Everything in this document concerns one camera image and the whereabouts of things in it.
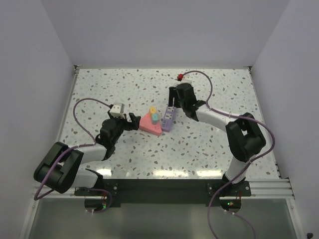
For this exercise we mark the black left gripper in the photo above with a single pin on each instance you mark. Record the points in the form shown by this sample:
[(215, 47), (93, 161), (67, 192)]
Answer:
[(129, 125)]

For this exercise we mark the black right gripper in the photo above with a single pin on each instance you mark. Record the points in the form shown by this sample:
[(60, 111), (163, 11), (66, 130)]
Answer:
[(172, 92)]

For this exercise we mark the pink triangular power strip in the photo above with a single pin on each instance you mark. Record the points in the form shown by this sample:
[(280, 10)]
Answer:
[(147, 125)]

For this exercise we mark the yellow plug adapter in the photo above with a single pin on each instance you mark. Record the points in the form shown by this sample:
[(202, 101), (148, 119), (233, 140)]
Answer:
[(152, 110)]

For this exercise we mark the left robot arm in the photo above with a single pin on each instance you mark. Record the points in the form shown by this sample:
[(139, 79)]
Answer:
[(59, 168)]

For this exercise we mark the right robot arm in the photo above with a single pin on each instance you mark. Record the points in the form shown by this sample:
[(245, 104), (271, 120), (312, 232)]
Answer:
[(245, 138)]

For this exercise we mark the purple power strip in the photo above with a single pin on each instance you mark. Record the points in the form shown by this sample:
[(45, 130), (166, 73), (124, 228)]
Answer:
[(168, 119)]

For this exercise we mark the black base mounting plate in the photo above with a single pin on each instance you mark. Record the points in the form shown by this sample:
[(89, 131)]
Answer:
[(115, 192)]

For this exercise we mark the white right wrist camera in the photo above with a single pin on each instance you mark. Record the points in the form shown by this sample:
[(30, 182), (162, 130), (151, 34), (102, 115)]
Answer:
[(185, 81)]

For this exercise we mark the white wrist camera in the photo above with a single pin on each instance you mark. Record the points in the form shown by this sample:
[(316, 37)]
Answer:
[(117, 110), (185, 81)]

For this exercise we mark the red cable connector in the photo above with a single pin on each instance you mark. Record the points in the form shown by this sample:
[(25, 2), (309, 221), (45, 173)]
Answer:
[(180, 77)]

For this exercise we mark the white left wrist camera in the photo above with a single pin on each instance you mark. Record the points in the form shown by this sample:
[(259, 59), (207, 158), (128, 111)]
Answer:
[(117, 110)]

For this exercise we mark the aluminium front rail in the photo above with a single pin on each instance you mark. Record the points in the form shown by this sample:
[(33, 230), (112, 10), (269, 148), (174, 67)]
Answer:
[(254, 188)]

